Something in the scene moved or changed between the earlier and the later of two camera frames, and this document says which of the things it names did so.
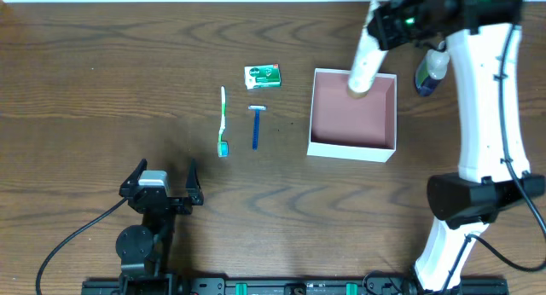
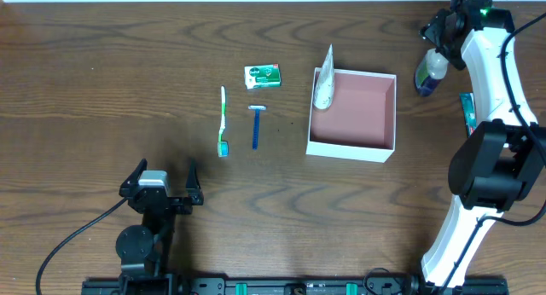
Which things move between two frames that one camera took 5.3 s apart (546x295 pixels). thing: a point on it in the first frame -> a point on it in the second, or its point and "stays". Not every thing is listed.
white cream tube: x=368 y=60 -> x=325 y=87
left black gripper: x=178 y=202 stays
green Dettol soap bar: x=262 y=76 stays
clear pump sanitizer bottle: x=431 y=70 stays
